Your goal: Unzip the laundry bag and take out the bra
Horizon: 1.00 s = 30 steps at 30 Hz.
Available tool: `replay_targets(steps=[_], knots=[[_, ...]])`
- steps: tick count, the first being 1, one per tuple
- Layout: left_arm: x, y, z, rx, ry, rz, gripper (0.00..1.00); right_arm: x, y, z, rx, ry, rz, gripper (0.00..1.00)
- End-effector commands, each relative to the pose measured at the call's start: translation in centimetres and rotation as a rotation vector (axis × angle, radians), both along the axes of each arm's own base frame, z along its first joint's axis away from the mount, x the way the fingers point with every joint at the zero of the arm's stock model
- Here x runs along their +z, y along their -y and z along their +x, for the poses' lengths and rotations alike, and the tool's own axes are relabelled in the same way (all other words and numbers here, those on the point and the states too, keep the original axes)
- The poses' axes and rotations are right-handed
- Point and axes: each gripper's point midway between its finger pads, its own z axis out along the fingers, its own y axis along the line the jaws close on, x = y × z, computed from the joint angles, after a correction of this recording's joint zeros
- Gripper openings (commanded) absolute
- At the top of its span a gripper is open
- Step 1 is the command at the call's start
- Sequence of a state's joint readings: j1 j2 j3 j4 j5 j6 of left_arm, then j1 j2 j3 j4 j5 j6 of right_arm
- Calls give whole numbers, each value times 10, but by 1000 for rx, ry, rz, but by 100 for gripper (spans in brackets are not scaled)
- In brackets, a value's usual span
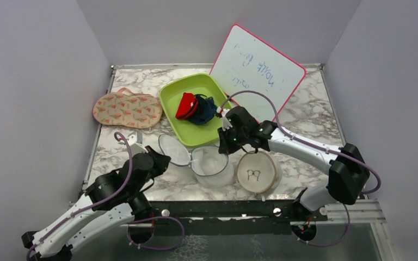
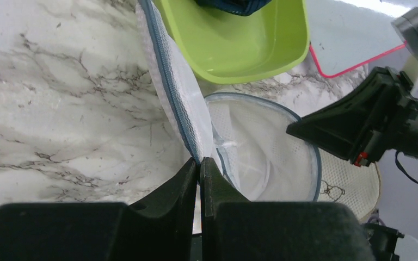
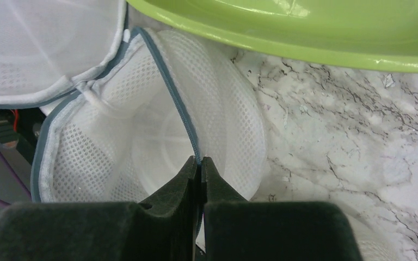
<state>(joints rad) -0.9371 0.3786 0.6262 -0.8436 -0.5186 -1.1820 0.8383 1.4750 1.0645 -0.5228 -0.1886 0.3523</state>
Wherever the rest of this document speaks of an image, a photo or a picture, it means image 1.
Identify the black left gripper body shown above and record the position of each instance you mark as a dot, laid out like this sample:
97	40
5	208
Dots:
158	170

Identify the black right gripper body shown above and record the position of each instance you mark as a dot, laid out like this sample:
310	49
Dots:
232	140

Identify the dark blue lace bra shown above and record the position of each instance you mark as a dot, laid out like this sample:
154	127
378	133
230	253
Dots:
205	111

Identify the red bra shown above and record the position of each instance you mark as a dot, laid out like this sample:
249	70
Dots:
187	107

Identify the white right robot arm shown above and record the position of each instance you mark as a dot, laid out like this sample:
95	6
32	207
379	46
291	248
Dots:
344	166

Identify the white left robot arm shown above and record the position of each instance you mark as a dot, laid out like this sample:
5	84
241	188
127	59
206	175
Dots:
114	199

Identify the round beige glasses pouch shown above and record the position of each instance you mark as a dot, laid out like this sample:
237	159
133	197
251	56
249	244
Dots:
259	173

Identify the floral peach fabric pouch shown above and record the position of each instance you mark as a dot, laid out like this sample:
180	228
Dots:
127	109

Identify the pink framed whiteboard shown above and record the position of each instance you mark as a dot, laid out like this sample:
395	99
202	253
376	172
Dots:
262	77

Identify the green plastic tray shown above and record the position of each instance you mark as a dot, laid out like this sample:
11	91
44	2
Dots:
189	134

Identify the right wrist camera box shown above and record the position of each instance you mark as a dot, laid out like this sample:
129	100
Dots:
221	113

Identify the black front mounting rail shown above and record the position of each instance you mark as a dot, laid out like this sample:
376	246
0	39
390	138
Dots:
218	217

